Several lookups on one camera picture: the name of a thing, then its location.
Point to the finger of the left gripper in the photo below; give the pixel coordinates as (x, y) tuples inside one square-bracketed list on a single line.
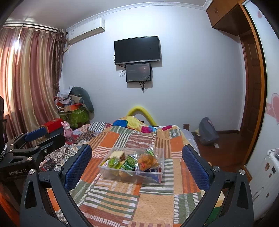
[(28, 136), (24, 157)]

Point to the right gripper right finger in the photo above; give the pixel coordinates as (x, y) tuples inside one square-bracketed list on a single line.
[(237, 206)]

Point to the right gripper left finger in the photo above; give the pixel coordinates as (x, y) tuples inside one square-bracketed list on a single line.
[(36, 208)]

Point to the yellow white snack packet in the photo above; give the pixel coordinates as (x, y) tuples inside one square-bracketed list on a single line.
[(105, 164)]

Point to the green jelly cup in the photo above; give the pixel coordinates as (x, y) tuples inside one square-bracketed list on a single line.
[(114, 162)]

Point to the sliced bread loaf bag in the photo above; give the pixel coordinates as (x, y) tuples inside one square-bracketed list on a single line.
[(118, 154)]

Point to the blue snack bag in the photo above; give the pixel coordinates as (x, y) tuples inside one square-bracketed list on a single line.
[(153, 175)]

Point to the green snack packet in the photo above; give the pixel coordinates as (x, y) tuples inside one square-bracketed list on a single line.
[(129, 163)]

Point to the orange buns clear bag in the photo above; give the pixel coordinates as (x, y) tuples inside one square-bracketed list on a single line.
[(146, 160)]

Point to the clear plastic storage bin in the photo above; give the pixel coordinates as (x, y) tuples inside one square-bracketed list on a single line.
[(126, 175)]

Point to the red black box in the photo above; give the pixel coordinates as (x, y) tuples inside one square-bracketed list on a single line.
[(53, 127)]

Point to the pink plush toy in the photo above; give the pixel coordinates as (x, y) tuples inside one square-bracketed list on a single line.
[(67, 129)]

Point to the clothes pile with green bag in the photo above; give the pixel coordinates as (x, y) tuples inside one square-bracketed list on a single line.
[(74, 106)]

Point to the patchwork striped bedspread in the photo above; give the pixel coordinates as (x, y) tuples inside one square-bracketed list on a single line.
[(107, 202)]

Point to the striped brown curtain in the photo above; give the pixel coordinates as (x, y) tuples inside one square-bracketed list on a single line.
[(31, 66)]

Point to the grey backpack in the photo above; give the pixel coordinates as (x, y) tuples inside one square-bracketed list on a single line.
[(207, 133)]

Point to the wooden door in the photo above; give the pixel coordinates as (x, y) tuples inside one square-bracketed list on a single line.
[(255, 84)]

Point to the colourful yellow blanket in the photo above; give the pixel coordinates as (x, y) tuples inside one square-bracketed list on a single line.
[(131, 122)]

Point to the white air conditioner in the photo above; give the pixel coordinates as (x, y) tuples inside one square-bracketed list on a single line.
[(86, 30)]

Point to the wooden overhead cabinet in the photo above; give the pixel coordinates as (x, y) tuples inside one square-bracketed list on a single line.
[(228, 16)]

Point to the large wall television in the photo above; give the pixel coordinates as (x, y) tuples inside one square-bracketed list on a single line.
[(138, 49)]

